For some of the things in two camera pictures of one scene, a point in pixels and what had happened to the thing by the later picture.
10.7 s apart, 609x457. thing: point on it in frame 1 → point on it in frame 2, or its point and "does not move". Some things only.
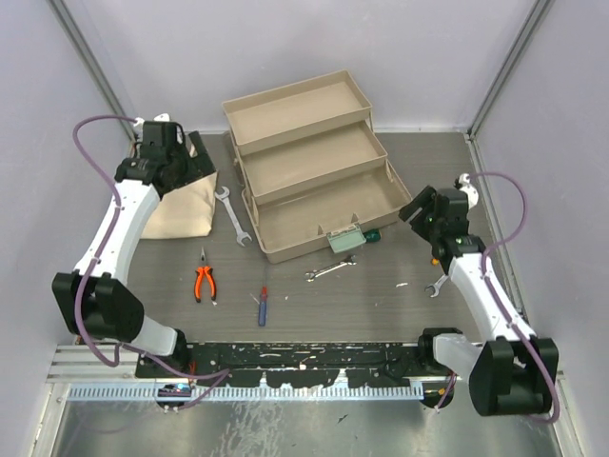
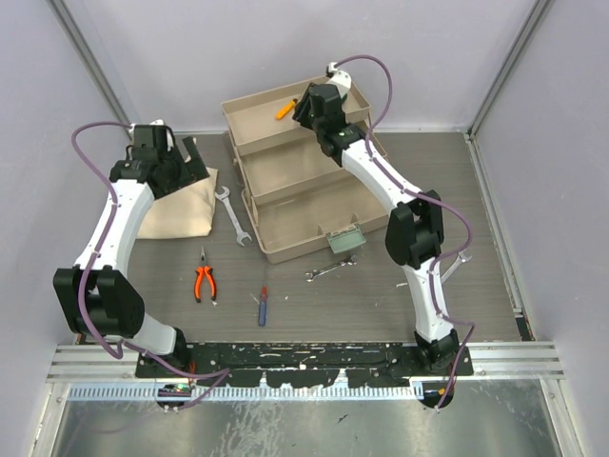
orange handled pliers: x=209 y=273 does not move
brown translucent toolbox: x=312 y=166 does not move
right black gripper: x=425 y=199 → x=299 y=113
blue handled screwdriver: x=263 y=302 does not move
